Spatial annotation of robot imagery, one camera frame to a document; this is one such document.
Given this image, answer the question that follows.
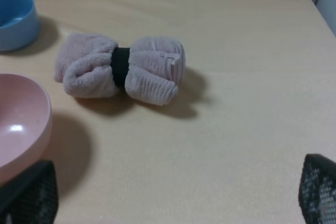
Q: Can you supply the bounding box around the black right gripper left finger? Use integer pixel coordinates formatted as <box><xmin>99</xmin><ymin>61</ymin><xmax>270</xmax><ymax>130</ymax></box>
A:
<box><xmin>1</xmin><ymin>161</ymin><xmax>58</xmax><ymax>224</ymax></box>

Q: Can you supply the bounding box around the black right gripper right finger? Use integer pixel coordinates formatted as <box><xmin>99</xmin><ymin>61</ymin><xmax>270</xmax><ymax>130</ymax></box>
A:
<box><xmin>298</xmin><ymin>154</ymin><xmax>335</xmax><ymax>223</ymax></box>

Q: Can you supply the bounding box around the pink plastic bowl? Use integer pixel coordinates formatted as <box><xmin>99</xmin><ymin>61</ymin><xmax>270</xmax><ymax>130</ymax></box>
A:
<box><xmin>1</xmin><ymin>73</ymin><xmax>52</xmax><ymax>183</ymax></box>

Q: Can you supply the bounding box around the blue plastic bowl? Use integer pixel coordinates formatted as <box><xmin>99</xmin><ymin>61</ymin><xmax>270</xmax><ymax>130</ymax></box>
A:
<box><xmin>1</xmin><ymin>0</ymin><xmax>40</xmax><ymax>52</ymax></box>

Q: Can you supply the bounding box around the pink rolled towel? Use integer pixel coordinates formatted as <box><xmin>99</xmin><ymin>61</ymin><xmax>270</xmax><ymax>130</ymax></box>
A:
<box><xmin>54</xmin><ymin>33</ymin><xmax>186</xmax><ymax>106</ymax></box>

